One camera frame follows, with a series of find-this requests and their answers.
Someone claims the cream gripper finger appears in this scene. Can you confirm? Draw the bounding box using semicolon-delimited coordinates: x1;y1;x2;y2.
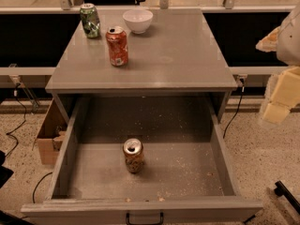
262;67;300;124
256;27;279;53

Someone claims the orange soda can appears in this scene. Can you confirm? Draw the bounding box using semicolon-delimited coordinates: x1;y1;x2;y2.
123;138;144;173

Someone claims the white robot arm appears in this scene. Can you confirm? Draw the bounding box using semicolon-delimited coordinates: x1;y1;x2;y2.
256;4;300;125

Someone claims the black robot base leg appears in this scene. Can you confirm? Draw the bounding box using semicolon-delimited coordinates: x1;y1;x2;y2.
274;181;300;215

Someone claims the grey cabinet counter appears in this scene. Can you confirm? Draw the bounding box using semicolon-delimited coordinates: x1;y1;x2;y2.
46;8;236;117

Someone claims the open grey top drawer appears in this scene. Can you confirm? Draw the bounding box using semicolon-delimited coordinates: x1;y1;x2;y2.
22;96;263;225

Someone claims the red soda can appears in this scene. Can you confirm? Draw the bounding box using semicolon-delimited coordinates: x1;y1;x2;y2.
106;26;128;67

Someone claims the green soda can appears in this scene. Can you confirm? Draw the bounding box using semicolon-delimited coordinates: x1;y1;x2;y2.
80;3;100;38

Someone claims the white bowl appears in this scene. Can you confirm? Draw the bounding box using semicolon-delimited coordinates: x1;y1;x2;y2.
123;9;153;34

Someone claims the cardboard box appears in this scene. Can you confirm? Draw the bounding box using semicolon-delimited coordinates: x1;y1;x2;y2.
36;100;67;165

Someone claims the black cable right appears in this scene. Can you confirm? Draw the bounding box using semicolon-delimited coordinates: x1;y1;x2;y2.
222;82;246;140

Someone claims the black cable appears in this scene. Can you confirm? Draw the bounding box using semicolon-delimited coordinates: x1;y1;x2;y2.
5;82;28;158
222;82;246;140

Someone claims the black drawer handle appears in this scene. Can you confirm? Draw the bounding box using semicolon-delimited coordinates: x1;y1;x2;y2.
125;213;164;225

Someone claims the black cable left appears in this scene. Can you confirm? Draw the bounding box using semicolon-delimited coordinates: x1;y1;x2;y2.
5;82;28;158

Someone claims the black cable floor left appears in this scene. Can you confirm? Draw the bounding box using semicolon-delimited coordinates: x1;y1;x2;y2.
32;172;53;203

